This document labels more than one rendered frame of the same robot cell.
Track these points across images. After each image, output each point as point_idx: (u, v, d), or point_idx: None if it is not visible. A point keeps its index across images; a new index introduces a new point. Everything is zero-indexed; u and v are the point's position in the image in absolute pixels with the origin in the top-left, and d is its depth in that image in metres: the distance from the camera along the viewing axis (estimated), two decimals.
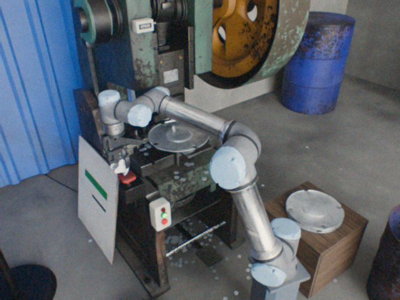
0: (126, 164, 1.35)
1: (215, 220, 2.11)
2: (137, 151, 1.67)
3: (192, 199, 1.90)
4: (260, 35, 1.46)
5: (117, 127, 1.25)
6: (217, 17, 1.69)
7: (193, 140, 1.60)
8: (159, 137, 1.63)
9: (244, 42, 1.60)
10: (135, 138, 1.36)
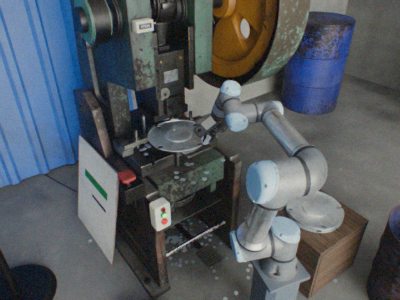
0: None
1: (215, 220, 2.11)
2: (137, 151, 1.67)
3: (192, 199, 1.90)
4: None
5: None
6: (230, 19, 1.62)
7: (195, 138, 1.62)
8: (160, 139, 1.61)
9: None
10: (200, 125, 1.43)
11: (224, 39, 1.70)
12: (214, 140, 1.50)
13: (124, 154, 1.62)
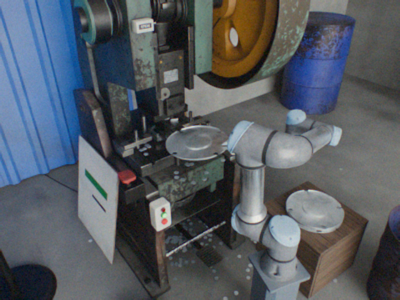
0: None
1: (215, 220, 2.11)
2: (137, 151, 1.67)
3: (192, 199, 1.90)
4: None
5: None
6: None
7: (214, 147, 1.52)
8: (177, 145, 1.55)
9: None
10: None
11: None
12: None
13: (124, 154, 1.62)
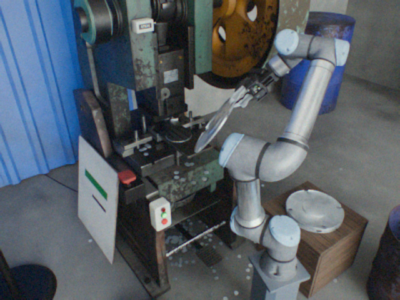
0: (250, 99, 1.34)
1: (215, 220, 2.11)
2: (137, 151, 1.67)
3: (192, 199, 1.90)
4: (260, 35, 1.46)
5: (287, 70, 1.26)
6: (217, 17, 1.69)
7: (225, 113, 1.35)
8: (202, 141, 1.44)
9: (244, 42, 1.60)
10: None
11: None
12: (238, 84, 1.30)
13: (124, 154, 1.62)
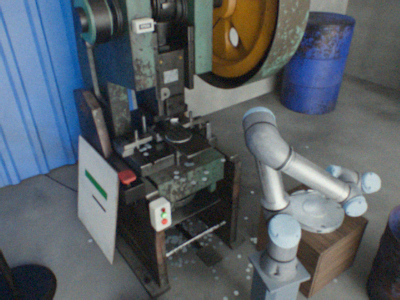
0: None
1: (215, 220, 2.11)
2: (137, 151, 1.67)
3: (192, 199, 1.90)
4: None
5: None
6: (238, 0, 1.54)
7: None
8: None
9: None
10: None
11: (247, 23, 1.55)
12: None
13: (124, 154, 1.62)
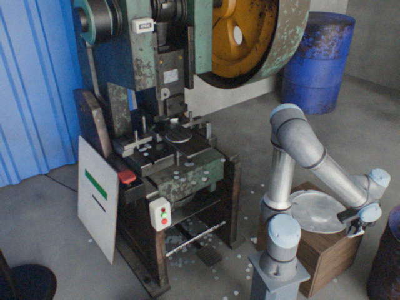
0: None
1: (215, 220, 2.11)
2: (137, 151, 1.67)
3: (192, 199, 1.90)
4: None
5: None
6: (226, 21, 1.65)
7: (320, 224, 1.70)
8: (305, 202, 1.83)
9: (257, 13, 1.48)
10: (345, 211, 1.45)
11: (216, 35, 1.74)
12: (359, 232, 1.46)
13: (124, 154, 1.62)
